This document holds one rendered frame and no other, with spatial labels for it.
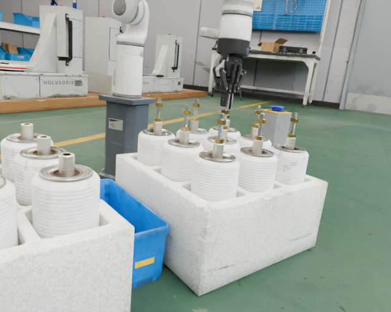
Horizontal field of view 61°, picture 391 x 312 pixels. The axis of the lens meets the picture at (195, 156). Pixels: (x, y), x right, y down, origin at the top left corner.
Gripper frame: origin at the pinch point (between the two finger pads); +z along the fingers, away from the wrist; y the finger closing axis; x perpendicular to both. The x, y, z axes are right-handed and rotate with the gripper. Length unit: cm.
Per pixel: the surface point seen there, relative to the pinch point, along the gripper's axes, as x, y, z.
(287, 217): -20.0, -1.9, 23.5
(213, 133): 8.6, 10.4, 10.8
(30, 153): 14.7, -41.5, 9.8
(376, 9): 39, 510, -116
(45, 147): 12.8, -39.7, 8.5
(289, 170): -17.1, 3.1, 14.1
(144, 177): 9.7, -17.3, 18.4
